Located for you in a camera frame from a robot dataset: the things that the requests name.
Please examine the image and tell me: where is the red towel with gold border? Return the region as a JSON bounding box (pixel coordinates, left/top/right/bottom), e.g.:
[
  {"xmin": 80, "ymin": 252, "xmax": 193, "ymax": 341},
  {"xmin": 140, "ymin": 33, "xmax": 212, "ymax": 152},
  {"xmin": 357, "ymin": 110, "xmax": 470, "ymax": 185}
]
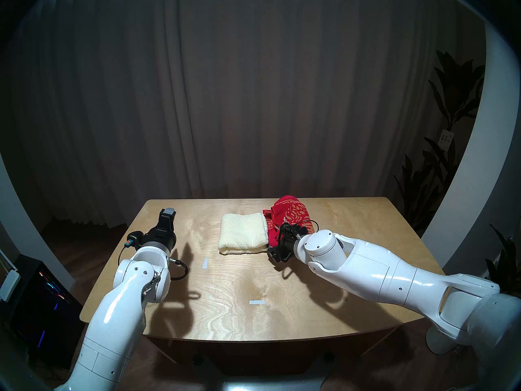
[{"xmin": 263, "ymin": 195, "xmax": 316, "ymax": 248}]

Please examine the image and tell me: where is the cream dotted towel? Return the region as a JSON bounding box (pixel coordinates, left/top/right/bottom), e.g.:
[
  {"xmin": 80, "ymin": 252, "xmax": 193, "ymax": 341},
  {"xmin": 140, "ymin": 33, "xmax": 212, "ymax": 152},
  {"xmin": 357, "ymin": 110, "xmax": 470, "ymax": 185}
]
[{"xmin": 218, "ymin": 212, "xmax": 269, "ymax": 255}]

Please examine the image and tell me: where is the small dark potted plant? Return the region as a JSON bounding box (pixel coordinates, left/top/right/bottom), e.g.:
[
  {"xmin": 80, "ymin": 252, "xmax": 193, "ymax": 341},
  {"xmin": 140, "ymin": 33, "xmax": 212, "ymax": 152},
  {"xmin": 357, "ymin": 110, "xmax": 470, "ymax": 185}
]
[{"xmin": 484, "ymin": 223, "xmax": 521, "ymax": 297}]

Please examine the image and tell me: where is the white curved arch pillar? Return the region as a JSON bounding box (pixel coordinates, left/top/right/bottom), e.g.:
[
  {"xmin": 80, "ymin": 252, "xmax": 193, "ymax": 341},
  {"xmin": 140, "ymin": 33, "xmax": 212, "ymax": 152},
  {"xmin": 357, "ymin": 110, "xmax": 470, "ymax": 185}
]
[
  {"xmin": 421, "ymin": 11, "xmax": 521, "ymax": 272},
  {"xmin": 0, "ymin": 154, "xmax": 76, "ymax": 291}
]

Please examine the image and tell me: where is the tall dark leafy plant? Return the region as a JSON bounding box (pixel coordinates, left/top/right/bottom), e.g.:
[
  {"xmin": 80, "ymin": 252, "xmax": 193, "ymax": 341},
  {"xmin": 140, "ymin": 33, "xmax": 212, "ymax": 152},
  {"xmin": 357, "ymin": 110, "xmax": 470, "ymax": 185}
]
[{"xmin": 393, "ymin": 48, "xmax": 487, "ymax": 236}]

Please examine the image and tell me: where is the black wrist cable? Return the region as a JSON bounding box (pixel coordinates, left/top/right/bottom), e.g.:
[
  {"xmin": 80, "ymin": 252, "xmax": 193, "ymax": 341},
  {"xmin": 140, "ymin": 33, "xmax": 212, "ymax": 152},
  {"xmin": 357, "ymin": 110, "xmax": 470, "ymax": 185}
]
[
  {"xmin": 279, "ymin": 220, "xmax": 321, "ymax": 240},
  {"xmin": 169, "ymin": 258, "xmax": 189, "ymax": 281}
]

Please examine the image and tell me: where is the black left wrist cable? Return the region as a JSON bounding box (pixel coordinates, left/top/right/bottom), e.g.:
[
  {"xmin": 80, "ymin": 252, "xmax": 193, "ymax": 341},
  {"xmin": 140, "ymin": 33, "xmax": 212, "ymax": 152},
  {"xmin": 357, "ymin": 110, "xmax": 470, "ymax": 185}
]
[{"xmin": 169, "ymin": 258, "xmax": 189, "ymax": 281}]

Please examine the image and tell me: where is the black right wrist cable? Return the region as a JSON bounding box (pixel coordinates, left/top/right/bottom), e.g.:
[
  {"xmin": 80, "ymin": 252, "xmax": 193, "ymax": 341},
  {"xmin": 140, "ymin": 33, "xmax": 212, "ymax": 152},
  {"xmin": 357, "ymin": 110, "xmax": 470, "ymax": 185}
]
[{"xmin": 279, "ymin": 220, "xmax": 321, "ymax": 240}]

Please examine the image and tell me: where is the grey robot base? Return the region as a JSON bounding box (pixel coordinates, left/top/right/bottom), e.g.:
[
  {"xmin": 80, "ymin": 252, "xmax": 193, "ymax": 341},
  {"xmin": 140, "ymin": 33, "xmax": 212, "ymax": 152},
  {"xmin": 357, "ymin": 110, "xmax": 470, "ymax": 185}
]
[{"xmin": 195, "ymin": 354, "xmax": 336, "ymax": 391}]

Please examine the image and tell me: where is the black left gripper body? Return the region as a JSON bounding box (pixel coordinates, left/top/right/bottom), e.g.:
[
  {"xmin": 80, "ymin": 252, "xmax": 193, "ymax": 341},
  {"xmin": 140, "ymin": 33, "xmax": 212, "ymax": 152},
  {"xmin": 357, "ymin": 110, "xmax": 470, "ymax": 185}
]
[{"xmin": 144, "ymin": 225, "xmax": 177, "ymax": 252}]

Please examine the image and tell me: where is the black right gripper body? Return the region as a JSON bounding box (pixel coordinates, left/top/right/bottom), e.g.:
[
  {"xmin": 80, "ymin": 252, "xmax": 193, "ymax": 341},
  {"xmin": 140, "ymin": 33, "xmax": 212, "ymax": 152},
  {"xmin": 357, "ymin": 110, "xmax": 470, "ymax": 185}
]
[{"xmin": 278, "ymin": 227, "xmax": 306, "ymax": 262}]

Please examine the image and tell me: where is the grey-brown pleated curtain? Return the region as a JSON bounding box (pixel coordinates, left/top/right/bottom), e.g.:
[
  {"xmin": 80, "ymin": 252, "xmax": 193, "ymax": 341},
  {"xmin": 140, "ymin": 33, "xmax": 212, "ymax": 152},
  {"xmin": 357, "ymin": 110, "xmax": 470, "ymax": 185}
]
[{"xmin": 12, "ymin": 0, "xmax": 485, "ymax": 228}]

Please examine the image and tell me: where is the black computer with RGB lights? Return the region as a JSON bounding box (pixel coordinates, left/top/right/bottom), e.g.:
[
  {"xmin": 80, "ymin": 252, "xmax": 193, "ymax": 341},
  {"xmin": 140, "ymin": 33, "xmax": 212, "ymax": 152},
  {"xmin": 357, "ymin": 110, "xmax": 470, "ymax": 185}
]
[{"xmin": 0, "ymin": 254, "xmax": 84, "ymax": 352}]

